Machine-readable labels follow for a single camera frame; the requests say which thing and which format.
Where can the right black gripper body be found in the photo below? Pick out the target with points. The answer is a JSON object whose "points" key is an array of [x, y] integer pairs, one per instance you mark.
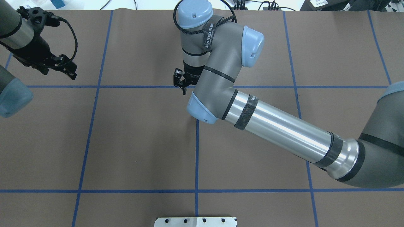
{"points": [[191, 73]]}

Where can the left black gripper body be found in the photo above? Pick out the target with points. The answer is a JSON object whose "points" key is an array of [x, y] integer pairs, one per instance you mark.
{"points": [[37, 48]]}

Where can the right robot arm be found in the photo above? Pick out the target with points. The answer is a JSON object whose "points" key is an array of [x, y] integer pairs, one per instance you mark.
{"points": [[214, 51]]}

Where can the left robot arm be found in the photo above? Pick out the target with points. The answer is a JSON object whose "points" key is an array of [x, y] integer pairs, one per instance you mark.
{"points": [[20, 34]]}

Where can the brown paper table cover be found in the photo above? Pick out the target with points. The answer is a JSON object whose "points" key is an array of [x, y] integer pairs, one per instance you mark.
{"points": [[116, 146]]}

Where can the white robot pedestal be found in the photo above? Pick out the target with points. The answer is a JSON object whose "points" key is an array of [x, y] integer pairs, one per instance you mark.
{"points": [[196, 222]]}

